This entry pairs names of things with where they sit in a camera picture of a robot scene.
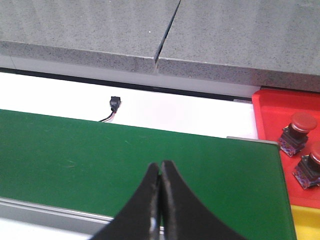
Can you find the black sensor with cable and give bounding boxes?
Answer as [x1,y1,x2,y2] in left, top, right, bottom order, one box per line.
[99,96,121,123]

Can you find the red plastic tray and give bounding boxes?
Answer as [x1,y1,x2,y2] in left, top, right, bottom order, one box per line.
[252,89,320,209]

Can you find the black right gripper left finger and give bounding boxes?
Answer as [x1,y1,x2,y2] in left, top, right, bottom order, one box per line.
[91,163,160,240]

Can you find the grey stone slab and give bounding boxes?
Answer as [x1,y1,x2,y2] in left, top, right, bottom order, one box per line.
[0,0,179,74]
[157,0,320,92]

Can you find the grey stone slab left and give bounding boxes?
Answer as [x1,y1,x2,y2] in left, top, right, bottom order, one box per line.
[0,0,179,74]

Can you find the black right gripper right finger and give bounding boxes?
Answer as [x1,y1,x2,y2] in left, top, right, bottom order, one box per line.
[161,160,244,240]

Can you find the green conveyor belt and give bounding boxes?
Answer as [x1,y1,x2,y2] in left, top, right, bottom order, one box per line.
[0,110,296,240]

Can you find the yellow plastic tray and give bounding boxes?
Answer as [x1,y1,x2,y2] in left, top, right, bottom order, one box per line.
[291,205,320,240]

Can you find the grey stone slab right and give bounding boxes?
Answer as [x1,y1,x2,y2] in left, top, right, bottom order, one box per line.
[157,0,320,92]

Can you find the red mushroom push button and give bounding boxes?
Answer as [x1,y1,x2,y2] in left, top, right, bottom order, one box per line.
[278,112,318,158]
[292,141,320,190]

